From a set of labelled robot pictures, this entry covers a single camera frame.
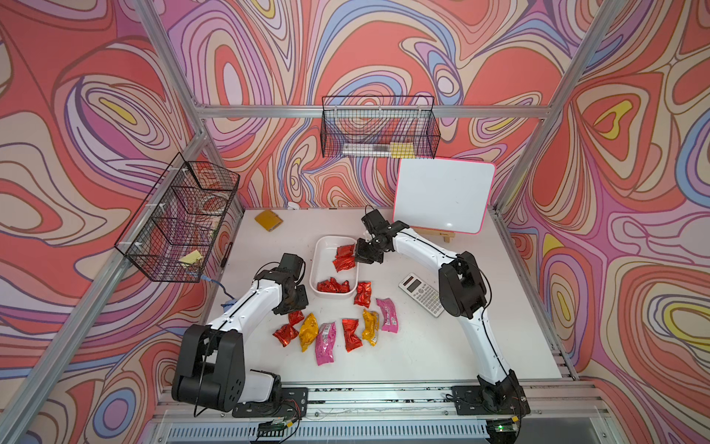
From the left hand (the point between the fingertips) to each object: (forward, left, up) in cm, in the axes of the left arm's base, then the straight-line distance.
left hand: (300, 304), depth 88 cm
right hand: (+15, -19, 0) cm, 24 cm away
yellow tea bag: (-9, -22, 0) cm, 24 cm away
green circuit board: (-32, +4, -6) cm, 33 cm away
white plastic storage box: (+22, -5, -2) cm, 23 cm away
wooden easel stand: (+28, -53, +1) cm, 60 cm away
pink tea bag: (-12, -9, -1) cm, 15 cm away
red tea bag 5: (+16, -14, -1) cm, 21 cm away
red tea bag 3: (-4, +1, -2) cm, 4 cm away
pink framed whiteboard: (+38, -51, +14) cm, 65 cm away
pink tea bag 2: (-4, -28, 0) cm, 29 cm away
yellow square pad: (+41, +20, -4) cm, 46 cm away
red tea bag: (-11, -17, -2) cm, 20 cm away
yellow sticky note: (+2, +25, +23) cm, 34 cm away
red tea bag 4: (+6, -10, +1) cm, 12 cm away
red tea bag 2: (+4, -21, -1) cm, 21 cm away
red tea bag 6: (+21, -14, 0) cm, 25 cm away
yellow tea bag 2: (-9, -4, -1) cm, 9 cm away
